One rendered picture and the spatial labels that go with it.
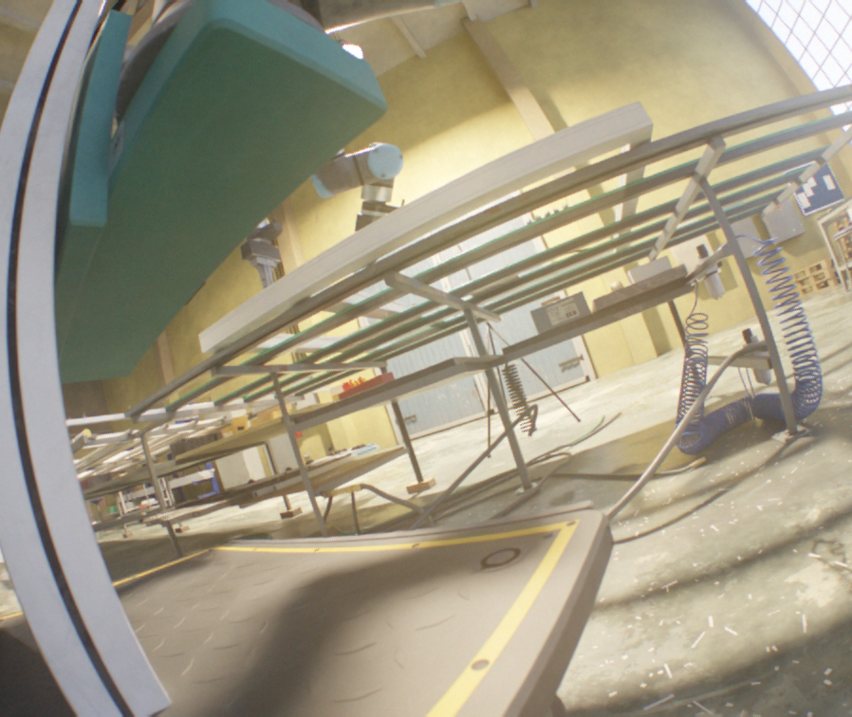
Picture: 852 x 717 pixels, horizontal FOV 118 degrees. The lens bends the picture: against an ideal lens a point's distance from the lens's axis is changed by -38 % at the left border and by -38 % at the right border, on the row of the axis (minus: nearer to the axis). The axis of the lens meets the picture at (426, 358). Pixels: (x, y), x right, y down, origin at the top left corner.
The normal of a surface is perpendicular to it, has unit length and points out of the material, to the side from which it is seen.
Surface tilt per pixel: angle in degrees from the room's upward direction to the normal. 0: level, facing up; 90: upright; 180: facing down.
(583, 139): 90
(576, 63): 90
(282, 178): 180
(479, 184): 90
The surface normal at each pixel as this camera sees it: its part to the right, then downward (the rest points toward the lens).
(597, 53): -0.38, 0.00
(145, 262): 0.32, 0.94
